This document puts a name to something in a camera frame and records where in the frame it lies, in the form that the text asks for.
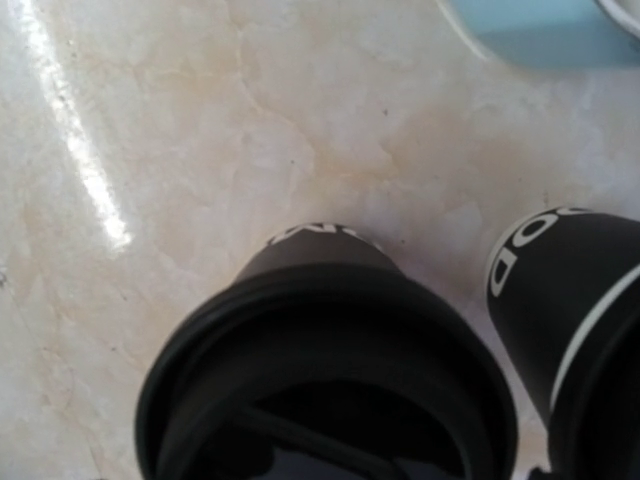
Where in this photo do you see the black paper coffee cup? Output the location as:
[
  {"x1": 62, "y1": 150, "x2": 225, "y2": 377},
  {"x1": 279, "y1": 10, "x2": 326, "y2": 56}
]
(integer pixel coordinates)
[
  {"x1": 235, "y1": 222, "x2": 399, "y2": 282},
  {"x1": 485, "y1": 207, "x2": 639, "y2": 423}
]

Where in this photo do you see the light blue ceramic mug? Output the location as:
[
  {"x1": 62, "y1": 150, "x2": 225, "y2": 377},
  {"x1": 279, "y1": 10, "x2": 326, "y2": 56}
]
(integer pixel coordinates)
[{"x1": 443, "y1": 0, "x2": 639, "y2": 69}]

